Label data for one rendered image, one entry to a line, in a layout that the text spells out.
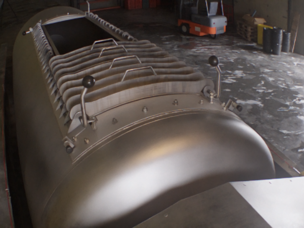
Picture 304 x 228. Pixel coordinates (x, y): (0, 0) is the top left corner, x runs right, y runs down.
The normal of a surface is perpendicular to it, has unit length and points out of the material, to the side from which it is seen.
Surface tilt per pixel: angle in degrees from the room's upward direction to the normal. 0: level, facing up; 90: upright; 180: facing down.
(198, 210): 0
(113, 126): 17
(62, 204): 53
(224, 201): 0
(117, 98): 90
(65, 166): 37
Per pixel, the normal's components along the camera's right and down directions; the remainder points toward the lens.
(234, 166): 0.49, 0.04
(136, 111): -0.18, -0.84
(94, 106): 0.38, 0.42
